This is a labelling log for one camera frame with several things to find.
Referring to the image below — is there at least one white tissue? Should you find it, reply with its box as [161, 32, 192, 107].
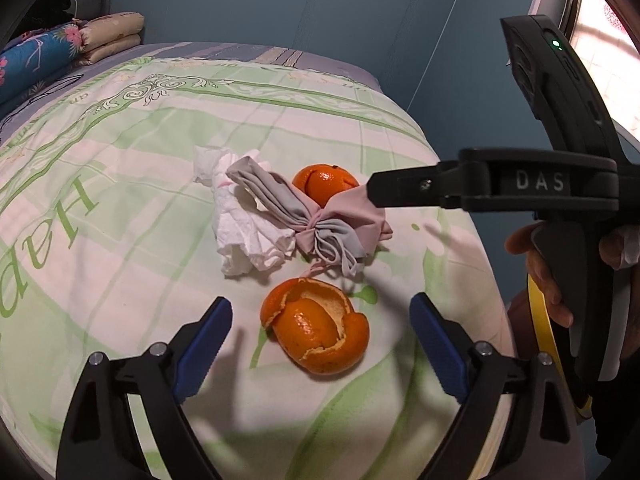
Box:
[193, 146, 295, 278]

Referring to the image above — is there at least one yellow rimmed trash bin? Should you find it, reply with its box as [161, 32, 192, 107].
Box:
[506, 275, 592, 424]

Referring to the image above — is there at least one person's right hand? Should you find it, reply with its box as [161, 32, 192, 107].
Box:
[504, 221, 640, 328]

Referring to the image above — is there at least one grey pink cloth bundle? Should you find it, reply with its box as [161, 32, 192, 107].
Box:
[227, 156, 393, 278]

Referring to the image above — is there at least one green white patterned quilt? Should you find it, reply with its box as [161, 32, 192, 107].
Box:
[1, 56, 514, 479]

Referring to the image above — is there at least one striped grey bed sheet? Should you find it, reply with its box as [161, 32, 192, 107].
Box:
[1, 42, 381, 143]

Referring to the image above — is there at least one beige folded blanket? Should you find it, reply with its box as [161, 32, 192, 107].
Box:
[76, 12, 145, 66]

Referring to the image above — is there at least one blue floral folded blanket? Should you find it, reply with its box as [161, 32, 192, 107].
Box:
[0, 22, 82, 118]

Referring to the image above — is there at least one grey padded headboard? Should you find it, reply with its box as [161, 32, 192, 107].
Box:
[68, 0, 111, 21]

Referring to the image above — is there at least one black clothing pile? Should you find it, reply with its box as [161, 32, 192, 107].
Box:
[36, 0, 73, 27]

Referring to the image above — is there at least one window with brown frame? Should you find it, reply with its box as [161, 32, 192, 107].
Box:
[528, 0, 639, 152]

